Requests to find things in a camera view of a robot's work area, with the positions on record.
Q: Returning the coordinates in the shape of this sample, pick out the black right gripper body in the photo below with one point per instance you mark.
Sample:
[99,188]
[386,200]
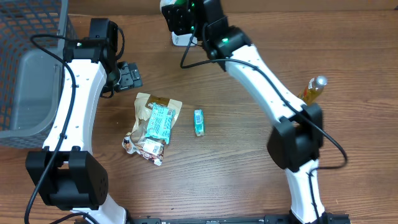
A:
[175,17]

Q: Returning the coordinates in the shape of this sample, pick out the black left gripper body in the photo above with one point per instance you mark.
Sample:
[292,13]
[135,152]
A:
[130,78]

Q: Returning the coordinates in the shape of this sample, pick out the teal snack packet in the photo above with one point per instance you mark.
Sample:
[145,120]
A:
[160,123]

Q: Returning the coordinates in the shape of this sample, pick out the brown snack wrapper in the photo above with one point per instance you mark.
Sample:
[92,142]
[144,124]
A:
[135,141]

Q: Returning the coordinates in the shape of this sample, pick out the teal tissue pack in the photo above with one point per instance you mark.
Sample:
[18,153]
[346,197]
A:
[199,123]

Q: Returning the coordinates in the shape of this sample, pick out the yellow dish soap bottle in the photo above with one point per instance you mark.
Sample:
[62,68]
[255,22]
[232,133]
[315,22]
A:
[313,90]

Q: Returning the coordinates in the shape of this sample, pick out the green lid jar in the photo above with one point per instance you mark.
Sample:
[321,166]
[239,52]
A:
[164,3]

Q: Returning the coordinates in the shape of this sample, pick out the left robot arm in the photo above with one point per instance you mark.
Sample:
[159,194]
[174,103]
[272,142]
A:
[65,173]

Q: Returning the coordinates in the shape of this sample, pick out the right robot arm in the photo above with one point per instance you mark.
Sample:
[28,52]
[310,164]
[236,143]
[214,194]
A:
[295,140]

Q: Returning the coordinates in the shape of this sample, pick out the white barcode scanner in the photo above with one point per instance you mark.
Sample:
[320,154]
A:
[181,40]

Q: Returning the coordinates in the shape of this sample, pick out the grey plastic mesh basket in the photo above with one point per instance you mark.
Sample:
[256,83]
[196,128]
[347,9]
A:
[31,80]

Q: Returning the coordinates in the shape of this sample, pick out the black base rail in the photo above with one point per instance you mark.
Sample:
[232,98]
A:
[327,218]

